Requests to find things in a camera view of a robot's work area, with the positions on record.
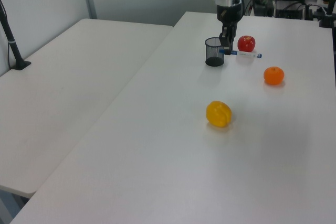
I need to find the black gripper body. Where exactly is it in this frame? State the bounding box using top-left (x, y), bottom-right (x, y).
top-left (216, 3), bottom-right (243, 35)

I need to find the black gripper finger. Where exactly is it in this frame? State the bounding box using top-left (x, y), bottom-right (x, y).
top-left (227, 26), bottom-right (238, 55)
top-left (219, 32), bottom-right (231, 53)

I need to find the white marker with blue cap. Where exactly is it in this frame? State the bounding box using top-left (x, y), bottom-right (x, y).
top-left (218, 48), bottom-right (264, 60)

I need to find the red apple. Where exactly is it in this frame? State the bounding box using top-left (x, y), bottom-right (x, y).
top-left (237, 35), bottom-right (256, 53)

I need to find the black mesh pen cup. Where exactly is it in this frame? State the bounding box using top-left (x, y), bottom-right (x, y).
top-left (204, 37), bottom-right (225, 67)

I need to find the orange fruit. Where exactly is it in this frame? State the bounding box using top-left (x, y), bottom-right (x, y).
top-left (263, 66), bottom-right (285, 86)

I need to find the black electronic equipment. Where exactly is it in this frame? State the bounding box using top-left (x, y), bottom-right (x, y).
top-left (246, 0), bottom-right (320, 22)

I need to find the yellow bell pepper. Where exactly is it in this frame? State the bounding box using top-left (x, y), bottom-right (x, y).
top-left (205, 100), bottom-right (233, 128)

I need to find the black pole with base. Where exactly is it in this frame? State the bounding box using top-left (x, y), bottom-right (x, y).
top-left (0, 0), bottom-right (32, 71)

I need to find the black camera stand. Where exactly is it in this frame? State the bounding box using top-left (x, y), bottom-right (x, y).
top-left (316, 0), bottom-right (336, 28)

